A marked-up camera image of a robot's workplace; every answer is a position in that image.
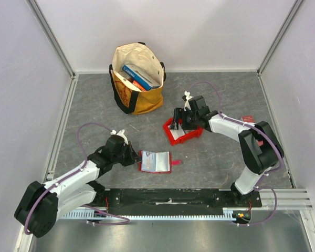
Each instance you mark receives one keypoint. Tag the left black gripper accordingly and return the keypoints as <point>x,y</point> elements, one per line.
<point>133,157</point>

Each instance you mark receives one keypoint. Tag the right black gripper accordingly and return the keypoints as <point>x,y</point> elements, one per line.
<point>182,119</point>

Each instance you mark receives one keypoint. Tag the red leather card holder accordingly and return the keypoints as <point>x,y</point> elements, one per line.
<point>164,163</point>

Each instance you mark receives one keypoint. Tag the red plastic bin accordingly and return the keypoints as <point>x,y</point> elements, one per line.
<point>188,135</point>

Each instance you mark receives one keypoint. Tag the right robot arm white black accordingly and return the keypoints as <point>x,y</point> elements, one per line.
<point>259,146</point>

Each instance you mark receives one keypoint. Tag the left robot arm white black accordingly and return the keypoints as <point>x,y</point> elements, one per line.
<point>44,203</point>

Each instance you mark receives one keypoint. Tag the white card stack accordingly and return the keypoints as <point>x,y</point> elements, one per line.
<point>177,133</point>

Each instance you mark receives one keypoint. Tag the blue book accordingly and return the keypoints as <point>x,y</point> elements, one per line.
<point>137,75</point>

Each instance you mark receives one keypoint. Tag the orange book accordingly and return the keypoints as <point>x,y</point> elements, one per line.
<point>135,83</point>

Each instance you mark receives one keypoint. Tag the yellow canvas tote bag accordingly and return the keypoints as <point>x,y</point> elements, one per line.
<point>128,97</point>

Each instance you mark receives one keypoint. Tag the red silver long box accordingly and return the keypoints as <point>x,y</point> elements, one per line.
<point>248,119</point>

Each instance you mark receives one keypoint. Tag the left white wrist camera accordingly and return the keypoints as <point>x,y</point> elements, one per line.
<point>121,134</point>

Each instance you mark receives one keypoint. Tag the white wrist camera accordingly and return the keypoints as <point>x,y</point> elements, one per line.
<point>186,97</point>
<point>121,134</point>

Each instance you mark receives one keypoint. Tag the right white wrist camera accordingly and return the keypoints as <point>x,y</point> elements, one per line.
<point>186,97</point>

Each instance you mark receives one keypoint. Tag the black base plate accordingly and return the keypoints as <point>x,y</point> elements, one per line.
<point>121,197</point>

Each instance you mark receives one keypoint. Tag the slotted cable duct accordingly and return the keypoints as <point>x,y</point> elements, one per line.
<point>91,215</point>

